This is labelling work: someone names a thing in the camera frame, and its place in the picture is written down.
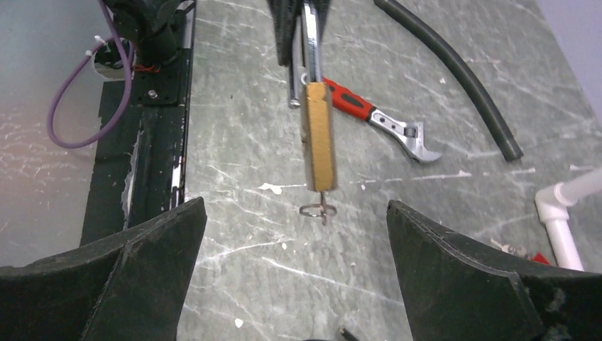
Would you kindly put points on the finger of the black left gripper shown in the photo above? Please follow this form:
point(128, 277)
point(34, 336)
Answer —
point(284, 15)
point(322, 7)

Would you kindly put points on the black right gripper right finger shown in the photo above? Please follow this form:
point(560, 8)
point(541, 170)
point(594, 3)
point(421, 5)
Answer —
point(456, 288)

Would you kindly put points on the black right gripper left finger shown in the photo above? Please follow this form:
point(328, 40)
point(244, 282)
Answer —
point(128, 286)

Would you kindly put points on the brass padlock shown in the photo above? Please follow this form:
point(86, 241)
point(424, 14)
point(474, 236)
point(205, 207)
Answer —
point(314, 98)

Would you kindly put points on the small key with ring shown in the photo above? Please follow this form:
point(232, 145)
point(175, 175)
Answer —
point(321, 210)

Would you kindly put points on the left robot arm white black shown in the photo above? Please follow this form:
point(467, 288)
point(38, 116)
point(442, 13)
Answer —
point(145, 25)

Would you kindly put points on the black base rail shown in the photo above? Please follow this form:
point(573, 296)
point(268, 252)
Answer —
point(139, 166)

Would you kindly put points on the white pvc pipe frame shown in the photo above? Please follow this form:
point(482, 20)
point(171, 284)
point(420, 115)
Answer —
point(552, 204)

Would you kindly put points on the red handled adjustable wrench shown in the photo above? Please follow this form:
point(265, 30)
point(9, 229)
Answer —
point(410, 135)

